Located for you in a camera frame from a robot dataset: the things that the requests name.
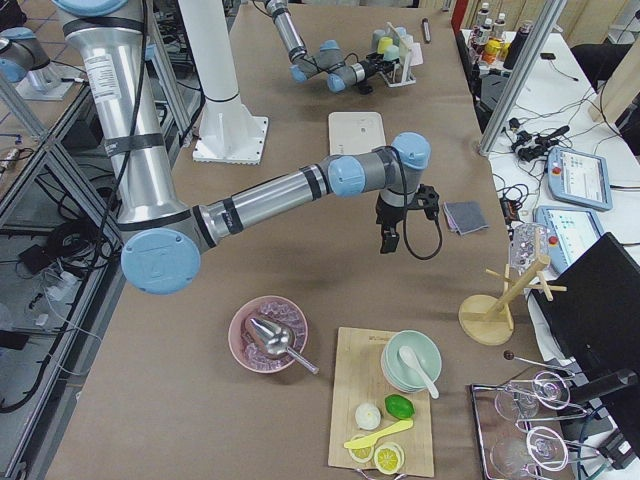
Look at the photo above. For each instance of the green cup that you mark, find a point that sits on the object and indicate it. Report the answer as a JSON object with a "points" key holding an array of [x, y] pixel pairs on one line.
{"points": [[391, 53]]}

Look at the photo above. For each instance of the white wire cup rack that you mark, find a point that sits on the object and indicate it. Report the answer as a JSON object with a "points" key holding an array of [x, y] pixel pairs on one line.
{"points": [[402, 75]]}

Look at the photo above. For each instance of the metal glass rack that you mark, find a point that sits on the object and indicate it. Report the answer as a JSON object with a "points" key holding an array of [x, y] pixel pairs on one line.
{"points": [[518, 424]]}

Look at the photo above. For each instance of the clear textured glass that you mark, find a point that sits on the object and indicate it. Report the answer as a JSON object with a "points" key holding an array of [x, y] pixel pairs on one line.
{"points": [[529, 241]]}

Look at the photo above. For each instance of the white ceramic spoon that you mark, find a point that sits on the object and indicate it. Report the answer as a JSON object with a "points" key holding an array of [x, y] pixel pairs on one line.
{"points": [[410, 358]]}

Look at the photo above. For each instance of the pink bowl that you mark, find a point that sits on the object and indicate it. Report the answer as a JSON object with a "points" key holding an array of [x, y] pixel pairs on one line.
{"points": [[243, 347]]}

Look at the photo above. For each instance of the yellow cup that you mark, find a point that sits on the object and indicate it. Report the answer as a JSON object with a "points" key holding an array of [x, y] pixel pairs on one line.
{"points": [[383, 44]]}

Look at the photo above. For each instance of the grey cup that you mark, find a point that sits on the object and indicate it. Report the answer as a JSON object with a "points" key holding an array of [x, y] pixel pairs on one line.
{"points": [[376, 36]]}

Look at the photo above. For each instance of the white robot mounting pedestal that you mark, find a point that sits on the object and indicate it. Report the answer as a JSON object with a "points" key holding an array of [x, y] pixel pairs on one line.
{"points": [[227, 132]]}

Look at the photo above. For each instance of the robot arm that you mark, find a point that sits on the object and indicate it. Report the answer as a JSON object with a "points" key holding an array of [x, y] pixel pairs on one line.
{"points": [[164, 237], [329, 59]]}

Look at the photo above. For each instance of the yellow plastic knife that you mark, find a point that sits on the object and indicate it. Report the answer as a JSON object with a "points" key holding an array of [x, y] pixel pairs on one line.
{"points": [[371, 439]]}

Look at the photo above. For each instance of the black laptop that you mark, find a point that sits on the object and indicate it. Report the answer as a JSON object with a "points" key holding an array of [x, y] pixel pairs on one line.
{"points": [[596, 320]]}

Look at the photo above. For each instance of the teach pendant tablet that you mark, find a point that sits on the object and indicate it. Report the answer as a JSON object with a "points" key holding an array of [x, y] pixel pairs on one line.
{"points": [[579, 178], [571, 232]]}

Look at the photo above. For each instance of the white garlic bulb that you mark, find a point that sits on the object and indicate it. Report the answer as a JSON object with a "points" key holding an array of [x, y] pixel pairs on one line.
{"points": [[367, 416]]}

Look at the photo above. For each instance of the white cup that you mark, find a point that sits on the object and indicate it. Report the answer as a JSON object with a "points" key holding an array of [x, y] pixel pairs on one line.
{"points": [[406, 41]]}

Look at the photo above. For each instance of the lemon half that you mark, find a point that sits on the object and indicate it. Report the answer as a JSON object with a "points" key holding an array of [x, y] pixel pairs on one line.
{"points": [[389, 458]]}

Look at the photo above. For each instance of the stacked green bowls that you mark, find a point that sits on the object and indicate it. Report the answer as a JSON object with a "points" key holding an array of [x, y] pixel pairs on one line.
{"points": [[397, 373]]}

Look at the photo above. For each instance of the metal scoop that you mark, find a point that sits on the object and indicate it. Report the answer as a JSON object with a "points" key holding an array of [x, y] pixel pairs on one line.
{"points": [[275, 340]]}

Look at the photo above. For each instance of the wooden cutting board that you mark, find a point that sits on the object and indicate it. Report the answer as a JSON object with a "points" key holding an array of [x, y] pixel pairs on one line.
{"points": [[358, 378]]}

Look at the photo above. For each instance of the aluminium frame post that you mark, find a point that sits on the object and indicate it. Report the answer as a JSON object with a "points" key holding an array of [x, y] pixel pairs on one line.
{"points": [[530, 51]]}

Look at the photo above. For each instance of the lemon slice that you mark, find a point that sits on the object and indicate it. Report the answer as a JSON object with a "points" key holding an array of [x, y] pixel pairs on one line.
{"points": [[362, 455]]}

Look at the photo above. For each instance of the cream rabbit serving tray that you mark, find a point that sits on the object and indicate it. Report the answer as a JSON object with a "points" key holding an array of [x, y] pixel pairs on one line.
{"points": [[353, 133]]}

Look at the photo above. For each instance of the green lime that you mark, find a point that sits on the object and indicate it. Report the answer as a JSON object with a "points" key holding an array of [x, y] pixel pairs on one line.
{"points": [[399, 407]]}

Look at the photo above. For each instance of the grey folded cloth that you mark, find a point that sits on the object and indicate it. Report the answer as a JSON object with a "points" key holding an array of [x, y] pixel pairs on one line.
{"points": [[464, 217]]}

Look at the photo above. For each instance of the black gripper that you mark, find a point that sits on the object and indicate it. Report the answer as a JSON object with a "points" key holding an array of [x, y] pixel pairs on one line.
{"points": [[366, 69], [388, 215]]}

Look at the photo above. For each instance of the wooden mug tree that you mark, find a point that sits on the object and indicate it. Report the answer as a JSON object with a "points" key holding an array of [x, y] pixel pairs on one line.
{"points": [[487, 319]]}

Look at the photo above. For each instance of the black metal cylinder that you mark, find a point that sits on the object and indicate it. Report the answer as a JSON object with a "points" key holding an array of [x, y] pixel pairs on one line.
{"points": [[426, 31]]}

